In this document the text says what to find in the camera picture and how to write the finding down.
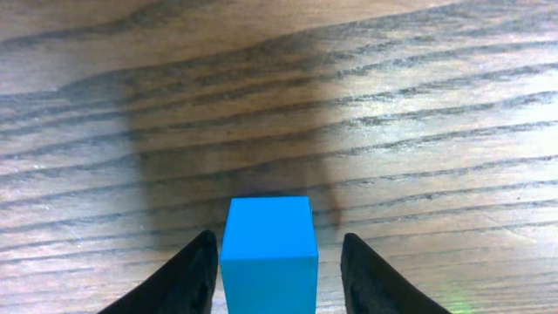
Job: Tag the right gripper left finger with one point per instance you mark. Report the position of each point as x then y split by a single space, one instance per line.
178 283

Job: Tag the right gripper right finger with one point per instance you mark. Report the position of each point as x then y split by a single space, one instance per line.
375 283

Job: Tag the blue cube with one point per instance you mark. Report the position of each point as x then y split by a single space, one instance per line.
269 244

